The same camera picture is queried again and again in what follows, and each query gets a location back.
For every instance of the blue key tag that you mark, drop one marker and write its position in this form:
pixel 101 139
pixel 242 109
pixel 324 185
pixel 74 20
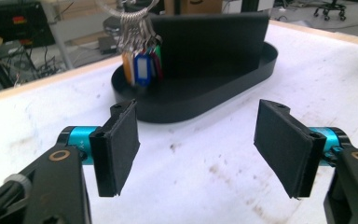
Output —
pixel 143 70

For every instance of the cardboard box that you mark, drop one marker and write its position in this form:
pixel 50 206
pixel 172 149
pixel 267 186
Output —
pixel 199 6

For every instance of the pink key tag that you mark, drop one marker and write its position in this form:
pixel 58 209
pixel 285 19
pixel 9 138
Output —
pixel 158 67

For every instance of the black office chair base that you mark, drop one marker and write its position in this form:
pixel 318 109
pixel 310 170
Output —
pixel 329 11

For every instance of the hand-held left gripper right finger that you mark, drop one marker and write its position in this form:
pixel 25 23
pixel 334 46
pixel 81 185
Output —
pixel 282 146

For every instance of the grey metal stand leg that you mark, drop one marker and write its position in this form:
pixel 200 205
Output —
pixel 60 40

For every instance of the green key tag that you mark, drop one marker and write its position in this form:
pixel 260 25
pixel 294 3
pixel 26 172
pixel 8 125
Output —
pixel 158 51

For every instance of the orange key tag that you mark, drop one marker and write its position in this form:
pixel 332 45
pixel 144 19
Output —
pixel 126 68

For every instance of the small black box device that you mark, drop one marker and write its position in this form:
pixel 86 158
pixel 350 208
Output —
pixel 107 45

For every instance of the black oval key holder tray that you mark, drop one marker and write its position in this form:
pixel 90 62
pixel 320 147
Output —
pixel 211 46

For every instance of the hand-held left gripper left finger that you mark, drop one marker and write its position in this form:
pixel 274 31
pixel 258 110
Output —
pixel 119 146

